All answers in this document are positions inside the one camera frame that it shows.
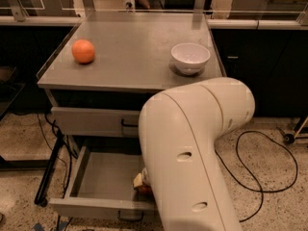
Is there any black floor cable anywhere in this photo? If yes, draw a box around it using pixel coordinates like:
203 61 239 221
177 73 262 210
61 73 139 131
214 130 299 223

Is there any orange fruit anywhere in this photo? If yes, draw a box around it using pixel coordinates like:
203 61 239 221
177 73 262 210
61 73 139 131
71 39 95 64

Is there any closed grey upper drawer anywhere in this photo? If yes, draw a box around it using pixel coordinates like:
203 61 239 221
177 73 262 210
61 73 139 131
51 107 140 138

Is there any open grey middle drawer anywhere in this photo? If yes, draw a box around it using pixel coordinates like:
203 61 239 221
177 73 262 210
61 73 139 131
49 147 160 222

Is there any black cart wheel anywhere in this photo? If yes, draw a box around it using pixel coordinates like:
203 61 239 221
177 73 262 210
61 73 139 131
283 134 295 144

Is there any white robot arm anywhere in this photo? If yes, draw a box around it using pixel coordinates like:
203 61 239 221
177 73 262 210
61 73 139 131
139 77 255 231

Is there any plastic water bottle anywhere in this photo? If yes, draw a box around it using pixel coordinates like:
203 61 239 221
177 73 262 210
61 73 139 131
125 0 136 12

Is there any red apple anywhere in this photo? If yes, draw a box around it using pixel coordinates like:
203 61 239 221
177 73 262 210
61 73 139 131
138 185 152 195

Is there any grey drawer cabinet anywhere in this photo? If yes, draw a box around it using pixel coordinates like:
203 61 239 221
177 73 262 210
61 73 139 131
36 11 229 166

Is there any white bowl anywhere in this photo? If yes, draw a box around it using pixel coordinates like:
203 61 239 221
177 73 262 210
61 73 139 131
171 43 211 75

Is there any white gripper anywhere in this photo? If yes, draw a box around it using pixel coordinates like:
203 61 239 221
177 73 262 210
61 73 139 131
133 167 150 190

